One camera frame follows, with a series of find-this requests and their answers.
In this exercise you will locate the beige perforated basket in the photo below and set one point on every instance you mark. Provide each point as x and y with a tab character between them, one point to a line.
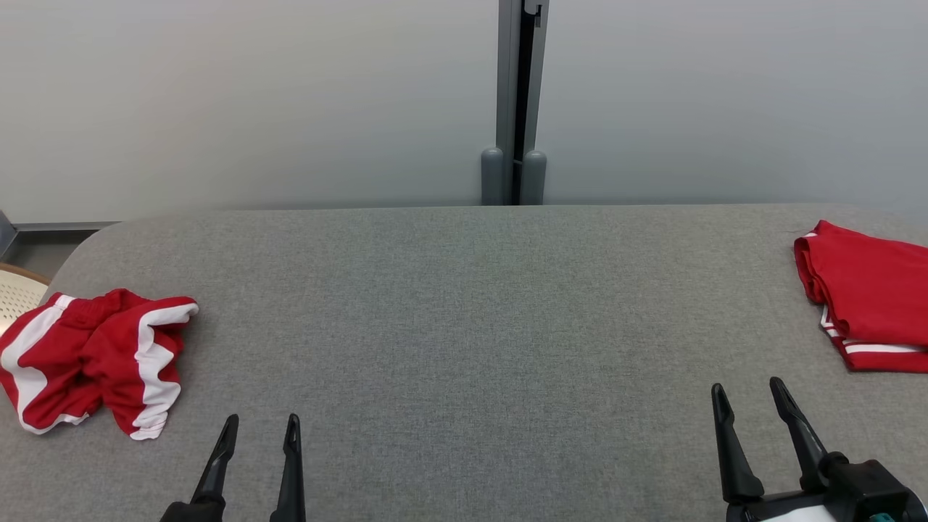
18	297

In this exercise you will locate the red white basketball jersey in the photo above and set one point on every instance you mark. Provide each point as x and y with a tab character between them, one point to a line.
870	290

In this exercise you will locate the grey cylindrical post foot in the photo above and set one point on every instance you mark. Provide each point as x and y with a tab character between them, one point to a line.
492	177
533	177

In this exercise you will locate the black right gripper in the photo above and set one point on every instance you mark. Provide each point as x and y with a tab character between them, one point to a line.
870	489

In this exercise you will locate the grey metal partition post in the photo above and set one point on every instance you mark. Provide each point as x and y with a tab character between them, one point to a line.
507	72

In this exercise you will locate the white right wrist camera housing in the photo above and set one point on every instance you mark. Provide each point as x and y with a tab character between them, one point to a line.
797	516

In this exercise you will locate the red white striped shorts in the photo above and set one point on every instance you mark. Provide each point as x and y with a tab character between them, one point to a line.
109	348

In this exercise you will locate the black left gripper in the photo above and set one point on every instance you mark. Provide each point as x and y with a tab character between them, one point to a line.
192	512

